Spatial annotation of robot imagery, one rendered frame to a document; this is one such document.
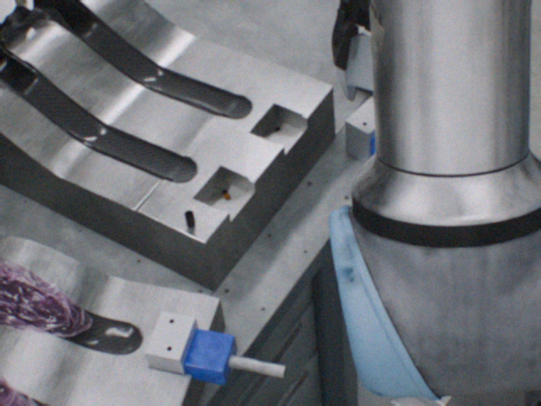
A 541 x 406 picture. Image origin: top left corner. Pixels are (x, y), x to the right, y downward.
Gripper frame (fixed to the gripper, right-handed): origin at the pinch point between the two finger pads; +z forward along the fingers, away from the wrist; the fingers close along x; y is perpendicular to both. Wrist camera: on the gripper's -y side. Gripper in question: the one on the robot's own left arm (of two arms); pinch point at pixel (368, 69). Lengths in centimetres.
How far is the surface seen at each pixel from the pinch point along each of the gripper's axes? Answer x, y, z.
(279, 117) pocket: -7.6, -7.0, 5.9
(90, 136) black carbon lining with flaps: -24.0, -21.4, 4.8
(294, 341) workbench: -15.1, -0.7, 39.5
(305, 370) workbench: -13, -1, 50
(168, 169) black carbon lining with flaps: -21.9, -10.4, 4.5
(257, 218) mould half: -18.2, -1.1, 9.5
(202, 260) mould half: -27.2, -0.5, 7.1
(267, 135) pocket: -10.2, -6.6, 6.5
